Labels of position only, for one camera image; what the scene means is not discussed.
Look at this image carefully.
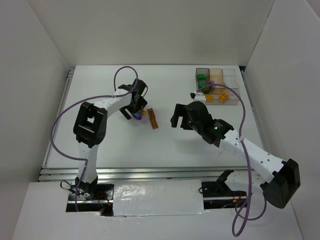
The yellow flower lego brick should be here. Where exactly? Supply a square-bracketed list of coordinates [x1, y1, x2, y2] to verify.
[204, 94, 215, 102]

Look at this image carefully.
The yellow 2x3 lego brick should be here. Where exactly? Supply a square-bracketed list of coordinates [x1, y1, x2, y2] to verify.
[218, 92, 229, 102]

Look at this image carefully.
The small green lego brick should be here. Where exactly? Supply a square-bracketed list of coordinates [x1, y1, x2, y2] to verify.
[197, 74, 206, 81]

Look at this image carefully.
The green sloped lego brick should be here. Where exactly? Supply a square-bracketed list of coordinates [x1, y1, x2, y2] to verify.
[202, 85, 212, 94]

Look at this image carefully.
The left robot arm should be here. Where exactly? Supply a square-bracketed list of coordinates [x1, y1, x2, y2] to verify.
[73, 79, 148, 198]

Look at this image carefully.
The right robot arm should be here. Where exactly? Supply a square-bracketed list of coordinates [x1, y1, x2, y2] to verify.
[170, 101, 301, 209]

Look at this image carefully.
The purple paw lego brick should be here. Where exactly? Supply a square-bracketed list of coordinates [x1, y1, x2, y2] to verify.
[132, 111, 143, 120]

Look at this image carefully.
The upper brown lego plate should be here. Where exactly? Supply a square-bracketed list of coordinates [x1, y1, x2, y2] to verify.
[147, 108, 156, 119]

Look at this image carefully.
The brown lego plate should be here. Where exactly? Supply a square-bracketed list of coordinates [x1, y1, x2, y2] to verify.
[147, 108, 156, 119]
[149, 118, 159, 130]

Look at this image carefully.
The lower brown lego plate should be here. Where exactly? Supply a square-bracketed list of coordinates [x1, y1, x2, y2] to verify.
[149, 118, 159, 130]

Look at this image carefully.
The long front clear container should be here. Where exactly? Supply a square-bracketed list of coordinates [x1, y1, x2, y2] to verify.
[193, 88, 240, 106]

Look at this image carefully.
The smoky grey container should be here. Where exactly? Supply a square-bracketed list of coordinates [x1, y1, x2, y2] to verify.
[195, 68, 212, 94]

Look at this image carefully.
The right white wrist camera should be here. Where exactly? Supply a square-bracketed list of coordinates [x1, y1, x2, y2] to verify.
[190, 91, 206, 103]

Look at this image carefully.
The aluminium frame rail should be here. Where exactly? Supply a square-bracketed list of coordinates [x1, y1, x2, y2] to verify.
[37, 166, 247, 183]

